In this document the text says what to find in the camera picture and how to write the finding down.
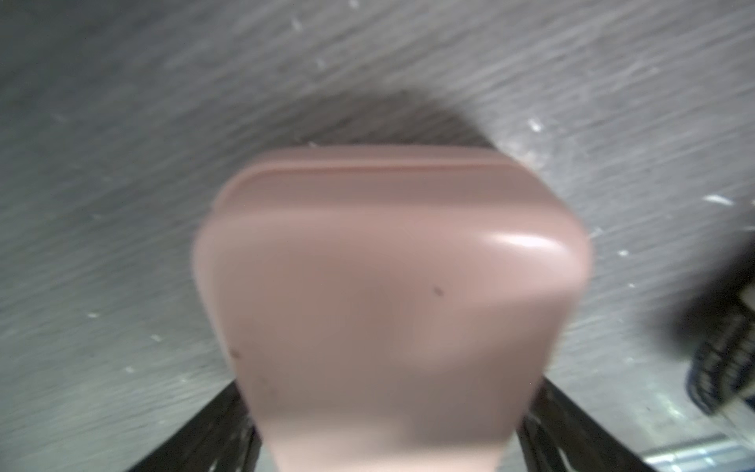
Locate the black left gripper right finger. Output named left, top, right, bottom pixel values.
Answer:
left=516, top=379, right=653, bottom=472

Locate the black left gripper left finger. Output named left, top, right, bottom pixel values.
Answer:
left=130, top=382, right=261, bottom=472

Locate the pink glasses case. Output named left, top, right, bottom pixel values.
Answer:
left=193, top=146, right=593, bottom=471

